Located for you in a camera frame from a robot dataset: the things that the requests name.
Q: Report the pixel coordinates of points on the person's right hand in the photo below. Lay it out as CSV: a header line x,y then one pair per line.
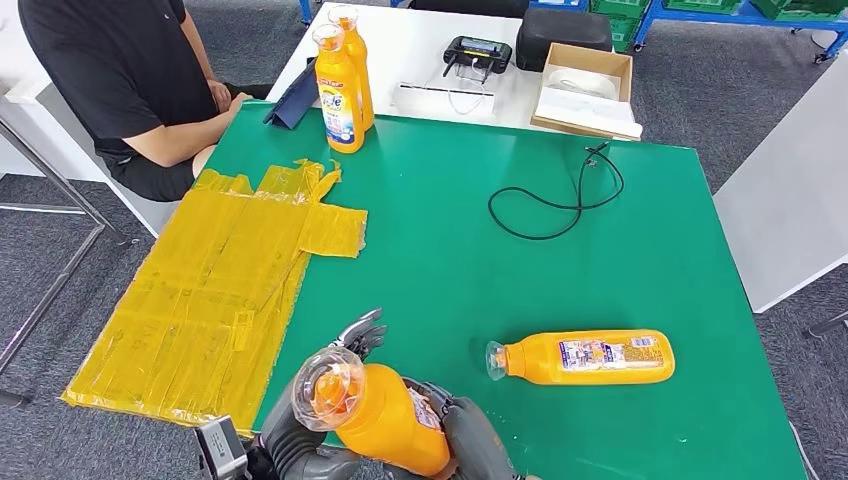
x,y
237,103

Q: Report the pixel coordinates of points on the yellow tape sheet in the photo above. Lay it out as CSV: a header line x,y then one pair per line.
x,y
199,298

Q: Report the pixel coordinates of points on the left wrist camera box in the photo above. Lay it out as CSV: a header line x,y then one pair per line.
x,y
222,450

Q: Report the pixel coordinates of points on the dark blue tablet case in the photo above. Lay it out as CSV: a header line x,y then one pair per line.
x,y
291,102

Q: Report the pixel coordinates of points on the black carrying case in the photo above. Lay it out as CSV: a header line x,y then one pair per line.
x,y
563,38

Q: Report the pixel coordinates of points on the open cardboard box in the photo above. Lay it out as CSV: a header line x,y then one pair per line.
x,y
584,55

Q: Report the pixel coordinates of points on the white table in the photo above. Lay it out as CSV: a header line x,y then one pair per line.
x,y
411,53
788,199

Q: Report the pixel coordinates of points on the green table mat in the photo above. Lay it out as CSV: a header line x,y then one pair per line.
x,y
464,278

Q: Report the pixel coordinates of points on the person's left forearm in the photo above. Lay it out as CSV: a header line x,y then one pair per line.
x,y
202,63

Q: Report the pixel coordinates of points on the white foam sheet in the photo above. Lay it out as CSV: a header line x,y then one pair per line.
x,y
581,114

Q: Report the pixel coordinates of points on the orange detergent bottle clear cap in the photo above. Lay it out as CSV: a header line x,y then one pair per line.
x,y
338,86
530,358
363,66
384,417

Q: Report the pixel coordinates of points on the green plastic crate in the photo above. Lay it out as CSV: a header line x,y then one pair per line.
x,y
617,6
623,34
795,8
703,4

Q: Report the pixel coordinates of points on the person's left hand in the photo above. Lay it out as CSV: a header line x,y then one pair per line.
x,y
220,96

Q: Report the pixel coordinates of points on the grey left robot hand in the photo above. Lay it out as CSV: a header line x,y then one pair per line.
x,y
358,331

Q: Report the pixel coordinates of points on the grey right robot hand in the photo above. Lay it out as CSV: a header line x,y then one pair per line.
x,y
470,437

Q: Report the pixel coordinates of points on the person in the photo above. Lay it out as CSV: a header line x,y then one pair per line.
x,y
112,66

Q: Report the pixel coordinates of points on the blue metal shelf rack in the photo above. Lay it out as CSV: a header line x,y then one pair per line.
x,y
644,28

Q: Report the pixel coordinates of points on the white plastic bag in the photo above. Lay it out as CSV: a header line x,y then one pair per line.
x,y
581,81

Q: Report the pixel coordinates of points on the person's right forearm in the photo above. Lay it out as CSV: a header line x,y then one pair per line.
x,y
179,136

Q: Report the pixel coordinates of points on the white bench with metal legs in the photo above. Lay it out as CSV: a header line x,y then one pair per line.
x,y
142,210

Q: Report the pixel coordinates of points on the black remote controller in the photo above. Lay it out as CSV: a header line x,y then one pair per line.
x,y
477,55

